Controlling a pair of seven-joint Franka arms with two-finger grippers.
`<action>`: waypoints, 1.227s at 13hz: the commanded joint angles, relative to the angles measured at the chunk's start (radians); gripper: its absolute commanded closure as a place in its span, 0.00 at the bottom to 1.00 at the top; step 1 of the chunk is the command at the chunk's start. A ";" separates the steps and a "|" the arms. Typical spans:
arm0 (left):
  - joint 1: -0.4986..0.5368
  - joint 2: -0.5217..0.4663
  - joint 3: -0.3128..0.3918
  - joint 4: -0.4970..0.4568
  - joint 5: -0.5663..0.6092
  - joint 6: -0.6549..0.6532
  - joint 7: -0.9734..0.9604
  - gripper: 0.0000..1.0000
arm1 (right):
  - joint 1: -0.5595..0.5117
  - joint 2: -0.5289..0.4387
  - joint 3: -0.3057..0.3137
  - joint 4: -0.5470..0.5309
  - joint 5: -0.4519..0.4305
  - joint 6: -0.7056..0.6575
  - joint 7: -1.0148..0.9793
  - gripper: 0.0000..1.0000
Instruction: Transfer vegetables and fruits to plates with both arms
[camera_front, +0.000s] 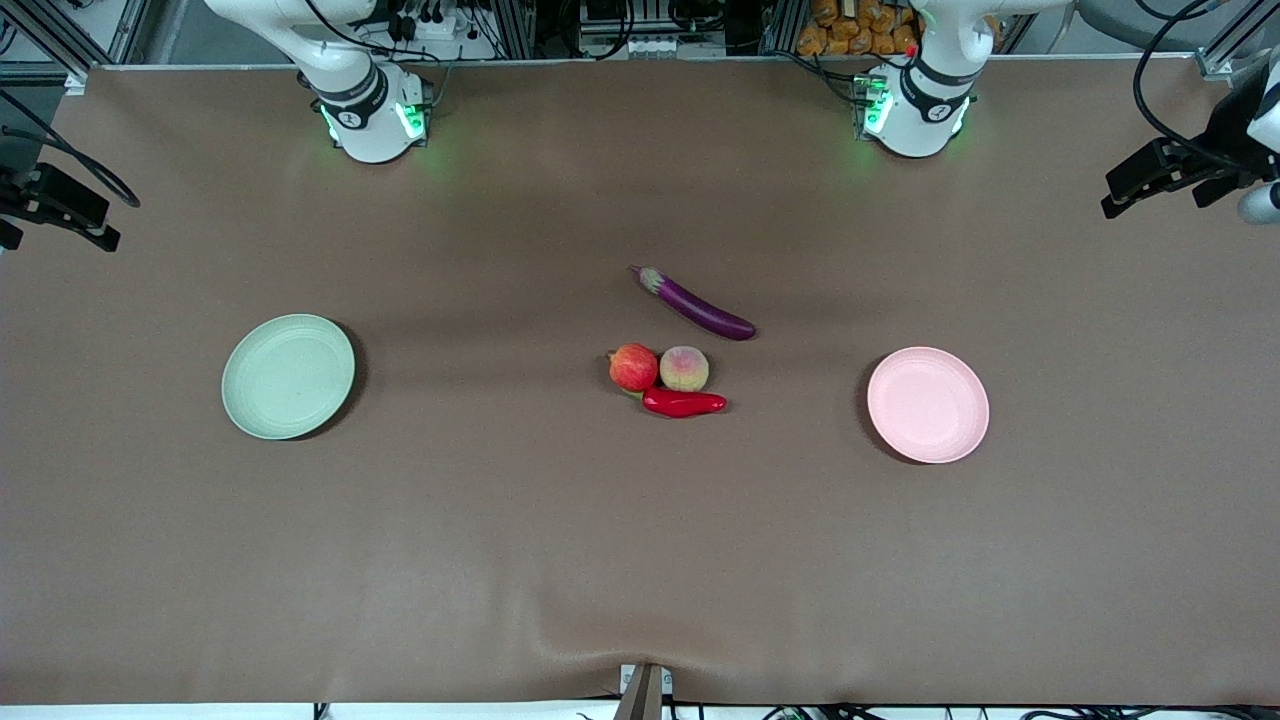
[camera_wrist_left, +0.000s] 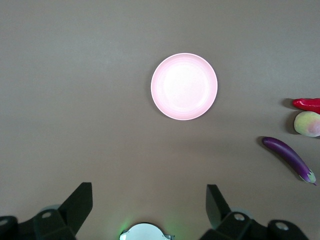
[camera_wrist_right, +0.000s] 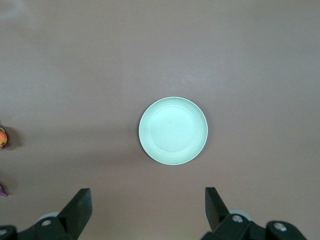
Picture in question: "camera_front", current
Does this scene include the purple eggplant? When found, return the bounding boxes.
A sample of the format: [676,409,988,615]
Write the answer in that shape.
[628,264,758,342]

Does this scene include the yellow pink peach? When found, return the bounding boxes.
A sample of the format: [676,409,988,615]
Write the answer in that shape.
[659,345,711,393]

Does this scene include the red chili pepper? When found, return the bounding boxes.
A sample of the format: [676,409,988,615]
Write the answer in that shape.
[641,387,728,419]

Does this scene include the red apple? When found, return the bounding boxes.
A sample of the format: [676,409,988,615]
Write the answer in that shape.
[607,343,660,393]

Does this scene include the grey office chair seat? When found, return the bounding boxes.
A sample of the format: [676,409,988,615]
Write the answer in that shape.
[1078,0,1236,53]

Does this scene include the green round plate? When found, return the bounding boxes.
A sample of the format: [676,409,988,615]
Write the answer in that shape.
[221,314,357,441]

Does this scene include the pink round plate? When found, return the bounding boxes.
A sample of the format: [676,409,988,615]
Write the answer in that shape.
[867,346,991,465]

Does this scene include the pile of orange items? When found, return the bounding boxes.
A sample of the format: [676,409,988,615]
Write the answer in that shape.
[797,0,926,58]

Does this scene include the white power strip with plugs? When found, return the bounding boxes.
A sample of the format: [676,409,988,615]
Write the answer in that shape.
[385,0,461,43]

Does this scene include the dark equipment rack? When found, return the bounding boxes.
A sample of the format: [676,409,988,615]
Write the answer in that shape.
[530,0,801,59]

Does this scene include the brown table cloth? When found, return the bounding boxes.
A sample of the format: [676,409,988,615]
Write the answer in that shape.
[0,55,1280,706]

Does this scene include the aluminium frame profile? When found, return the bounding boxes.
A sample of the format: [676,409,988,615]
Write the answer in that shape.
[1195,0,1280,81]

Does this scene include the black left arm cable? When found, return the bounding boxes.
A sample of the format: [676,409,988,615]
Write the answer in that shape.
[1132,0,1233,153]

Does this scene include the aluminium frame struts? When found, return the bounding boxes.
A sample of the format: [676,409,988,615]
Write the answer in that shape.
[0,0,151,86]

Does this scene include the grey metal bracket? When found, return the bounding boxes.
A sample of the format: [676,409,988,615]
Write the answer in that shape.
[615,662,676,720]

